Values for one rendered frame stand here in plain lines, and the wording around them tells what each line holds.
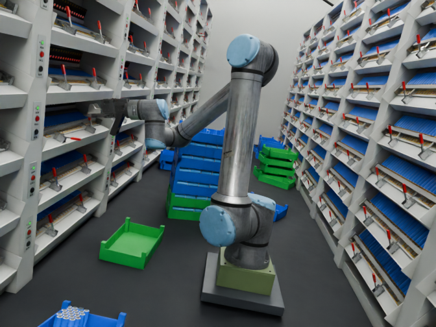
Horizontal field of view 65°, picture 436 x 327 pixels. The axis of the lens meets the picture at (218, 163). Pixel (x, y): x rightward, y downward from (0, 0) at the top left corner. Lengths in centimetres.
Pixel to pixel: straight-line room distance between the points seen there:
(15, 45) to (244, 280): 111
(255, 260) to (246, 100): 62
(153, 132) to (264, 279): 76
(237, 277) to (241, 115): 63
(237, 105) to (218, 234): 45
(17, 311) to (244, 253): 79
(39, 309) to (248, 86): 101
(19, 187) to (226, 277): 80
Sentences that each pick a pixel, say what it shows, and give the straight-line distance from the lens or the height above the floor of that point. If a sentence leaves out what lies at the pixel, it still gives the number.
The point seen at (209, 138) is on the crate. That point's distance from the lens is 195.
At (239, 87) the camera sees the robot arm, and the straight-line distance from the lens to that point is 119.
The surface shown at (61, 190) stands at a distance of 150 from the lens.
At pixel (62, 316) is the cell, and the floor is 9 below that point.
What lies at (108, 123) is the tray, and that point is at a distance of 183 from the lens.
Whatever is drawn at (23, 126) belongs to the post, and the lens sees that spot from 120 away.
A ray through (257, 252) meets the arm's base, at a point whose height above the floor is 22.
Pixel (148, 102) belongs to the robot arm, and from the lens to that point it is 154.
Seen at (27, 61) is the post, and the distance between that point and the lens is 117.
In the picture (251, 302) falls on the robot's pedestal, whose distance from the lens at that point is 139.
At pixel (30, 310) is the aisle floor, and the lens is 135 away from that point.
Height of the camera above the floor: 83
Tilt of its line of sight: 13 degrees down
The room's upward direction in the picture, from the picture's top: 11 degrees clockwise
